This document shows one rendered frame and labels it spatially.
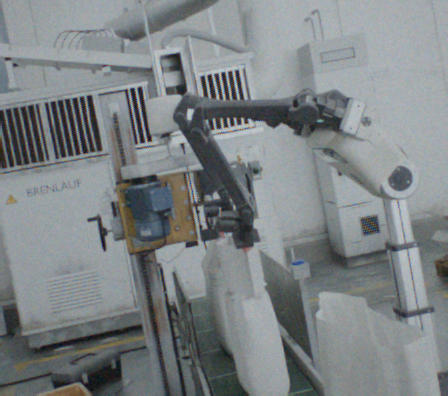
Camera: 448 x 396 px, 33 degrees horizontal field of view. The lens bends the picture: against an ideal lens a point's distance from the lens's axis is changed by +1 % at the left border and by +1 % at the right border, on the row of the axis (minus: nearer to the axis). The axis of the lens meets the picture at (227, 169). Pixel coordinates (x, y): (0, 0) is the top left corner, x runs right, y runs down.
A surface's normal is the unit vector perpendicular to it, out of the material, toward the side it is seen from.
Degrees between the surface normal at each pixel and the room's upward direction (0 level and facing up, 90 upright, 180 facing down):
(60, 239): 90
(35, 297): 90
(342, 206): 90
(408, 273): 90
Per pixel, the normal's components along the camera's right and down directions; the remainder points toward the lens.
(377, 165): 0.54, 0.37
